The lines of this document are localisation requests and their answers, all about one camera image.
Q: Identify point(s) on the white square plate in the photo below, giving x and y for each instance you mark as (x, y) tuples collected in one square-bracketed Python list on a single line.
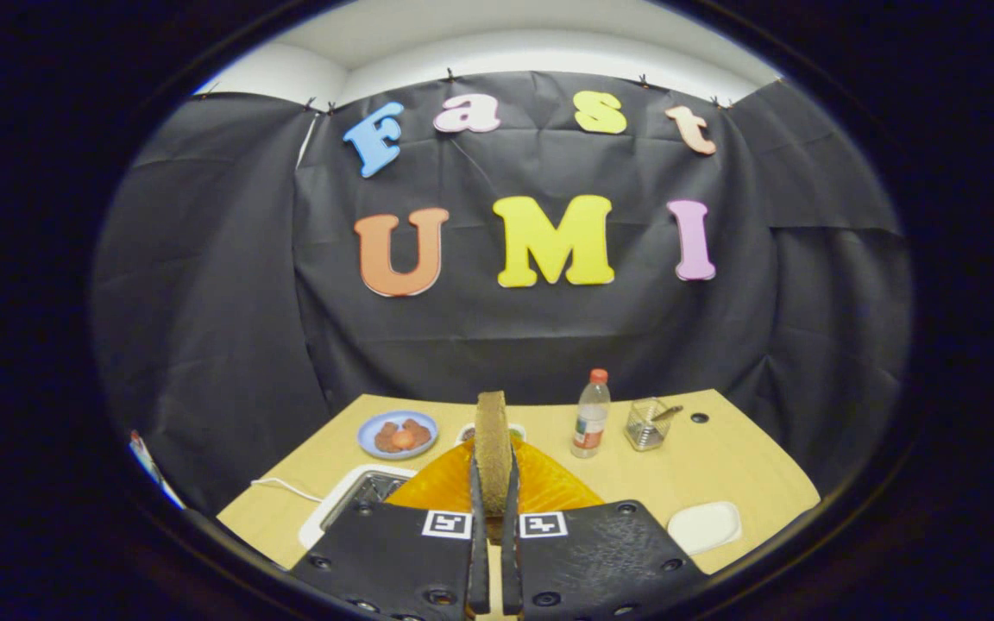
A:
[(704, 526)]

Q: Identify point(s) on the orange round food piece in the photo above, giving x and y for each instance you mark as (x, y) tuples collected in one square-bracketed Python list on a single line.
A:
[(403, 439)]

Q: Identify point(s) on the white divided seed dish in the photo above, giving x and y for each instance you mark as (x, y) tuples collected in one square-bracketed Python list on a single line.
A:
[(519, 429)]

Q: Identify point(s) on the clear bottle with red cap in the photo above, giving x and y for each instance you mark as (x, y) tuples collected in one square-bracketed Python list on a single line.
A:
[(591, 423)]

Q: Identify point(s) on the white toaster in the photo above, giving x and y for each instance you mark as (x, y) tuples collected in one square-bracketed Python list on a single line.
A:
[(329, 509)]

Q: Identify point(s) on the metal mesh utensil holder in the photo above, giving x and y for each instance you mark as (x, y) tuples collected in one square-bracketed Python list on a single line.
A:
[(645, 427)]

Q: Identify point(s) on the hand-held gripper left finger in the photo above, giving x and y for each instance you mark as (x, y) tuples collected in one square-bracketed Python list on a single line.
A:
[(393, 561)]

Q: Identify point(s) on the blue round plate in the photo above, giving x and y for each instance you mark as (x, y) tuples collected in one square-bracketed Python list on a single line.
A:
[(368, 435)]

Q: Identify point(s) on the brown toast slice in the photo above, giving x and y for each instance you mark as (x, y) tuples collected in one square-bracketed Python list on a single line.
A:
[(493, 448)]

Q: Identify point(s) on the red meat slices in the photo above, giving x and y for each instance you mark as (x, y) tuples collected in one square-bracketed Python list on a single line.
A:
[(386, 438)]

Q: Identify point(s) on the black backdrop cloth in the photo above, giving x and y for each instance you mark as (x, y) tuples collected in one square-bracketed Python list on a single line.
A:
[(506, 328)]

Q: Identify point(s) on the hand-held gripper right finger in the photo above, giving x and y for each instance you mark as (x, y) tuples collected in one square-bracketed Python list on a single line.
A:
[(600, 561)]

